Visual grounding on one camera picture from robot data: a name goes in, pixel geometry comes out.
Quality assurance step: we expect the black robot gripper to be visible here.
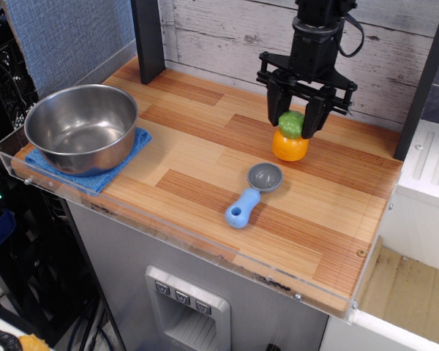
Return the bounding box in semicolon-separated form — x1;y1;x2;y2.
257;16;358;140

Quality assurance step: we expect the orange toy pineapple green top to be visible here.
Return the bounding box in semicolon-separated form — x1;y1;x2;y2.
272;110;309;162

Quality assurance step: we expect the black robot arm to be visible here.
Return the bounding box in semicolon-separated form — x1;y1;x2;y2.
257;1;363;139

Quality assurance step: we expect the blue grey toy scoop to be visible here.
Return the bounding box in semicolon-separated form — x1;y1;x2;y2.
225;162;284;229

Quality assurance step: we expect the clear acrylic table guard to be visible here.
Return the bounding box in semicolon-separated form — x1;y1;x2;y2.
0;121;401;320

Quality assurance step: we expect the stainless steel bowl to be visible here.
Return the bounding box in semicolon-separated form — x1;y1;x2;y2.
24;84;138;176

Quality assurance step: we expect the blue folded cloth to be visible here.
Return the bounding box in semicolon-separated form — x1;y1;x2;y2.
25;127;152;194

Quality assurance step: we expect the white plastic side unit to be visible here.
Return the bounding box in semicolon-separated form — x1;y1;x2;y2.
321;121;439;350

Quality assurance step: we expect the blue fabric panel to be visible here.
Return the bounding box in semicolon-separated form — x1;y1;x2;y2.
1;0;137;99

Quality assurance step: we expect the silver toy fridge cabinet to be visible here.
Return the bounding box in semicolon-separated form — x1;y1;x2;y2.
69;203;328;350

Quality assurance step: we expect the grey water dispenser panel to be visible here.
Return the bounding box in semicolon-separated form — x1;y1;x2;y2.
145;265;232;350

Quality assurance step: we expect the black equipment rack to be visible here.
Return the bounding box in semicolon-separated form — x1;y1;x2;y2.
0;3;96;346

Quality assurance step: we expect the yellow toy at bottom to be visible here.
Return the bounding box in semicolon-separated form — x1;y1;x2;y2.
18;334;51;351

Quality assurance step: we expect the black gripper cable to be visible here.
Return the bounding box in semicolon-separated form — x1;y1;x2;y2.
337;12;366;59

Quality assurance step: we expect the black vertical post right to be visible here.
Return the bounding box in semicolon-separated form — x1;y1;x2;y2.
393;24;439;161

